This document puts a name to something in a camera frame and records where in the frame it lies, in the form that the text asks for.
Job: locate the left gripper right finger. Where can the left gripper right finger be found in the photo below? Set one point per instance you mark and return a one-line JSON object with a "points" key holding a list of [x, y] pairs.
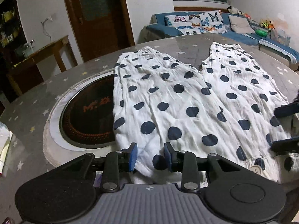
{"points": [[186, 163]]}

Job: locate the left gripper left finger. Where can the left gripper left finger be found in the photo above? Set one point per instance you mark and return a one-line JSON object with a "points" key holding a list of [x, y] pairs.
{"points": [[115, 163]]}

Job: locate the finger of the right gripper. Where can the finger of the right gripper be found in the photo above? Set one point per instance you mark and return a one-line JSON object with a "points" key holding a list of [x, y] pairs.
{"points": [[282, 147], [287, 110]]}

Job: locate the white navy polka dot pants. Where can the white navy polka dot pants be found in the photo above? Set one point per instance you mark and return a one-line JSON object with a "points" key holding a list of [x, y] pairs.
{"points": [[226, 107]]}

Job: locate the round black induction cooktop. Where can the round black induction cooktop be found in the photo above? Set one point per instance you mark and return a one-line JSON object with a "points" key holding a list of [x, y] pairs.
{"points": [[86, 120]]}

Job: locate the blue sofa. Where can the blue sofa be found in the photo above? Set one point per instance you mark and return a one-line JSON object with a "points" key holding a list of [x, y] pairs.
{"points": [[276, 44]]}

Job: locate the green toy on sofa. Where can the green toy on sofa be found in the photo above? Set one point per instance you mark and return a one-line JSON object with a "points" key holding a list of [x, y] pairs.
{"points": [[261, 33]]}

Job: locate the yellow toy on sofa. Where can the yellow toy on sofa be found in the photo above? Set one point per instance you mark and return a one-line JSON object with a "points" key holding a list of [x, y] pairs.
{"points": [[267, 24]]}

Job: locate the grey square cushion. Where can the grey square cushion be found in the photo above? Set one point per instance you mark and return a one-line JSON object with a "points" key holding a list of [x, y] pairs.
{"points": [[240, 25]]}

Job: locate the black white plush toy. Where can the black white plush toy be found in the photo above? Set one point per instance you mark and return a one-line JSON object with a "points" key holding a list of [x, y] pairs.
{"points": [[234, 11]]}

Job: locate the butterfly print pillow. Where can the butterfly print pillow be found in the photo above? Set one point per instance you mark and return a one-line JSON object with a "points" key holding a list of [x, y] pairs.
{"points": [[203, 22]]}

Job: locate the white tissue pack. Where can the white tissue pack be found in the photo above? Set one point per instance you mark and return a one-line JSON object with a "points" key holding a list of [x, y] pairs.
{"points": [[6, 137]]}

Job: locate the brown wooden side table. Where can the brown wooden side table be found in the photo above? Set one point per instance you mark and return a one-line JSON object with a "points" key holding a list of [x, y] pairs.
{"points": [[52, 49]]}

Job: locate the clear glass kettle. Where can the clear glass kettle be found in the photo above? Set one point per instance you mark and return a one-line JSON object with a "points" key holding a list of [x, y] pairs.
{"points": [[28, 49]]}

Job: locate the dark wooden door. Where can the dark wooden door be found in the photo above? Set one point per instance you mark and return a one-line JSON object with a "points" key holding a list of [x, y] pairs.
{"points": [[100, 26]]}

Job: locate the dark shelving unit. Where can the dark shelving unit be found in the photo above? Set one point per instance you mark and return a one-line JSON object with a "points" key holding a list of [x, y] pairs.
{"points": [[12, 35]]}

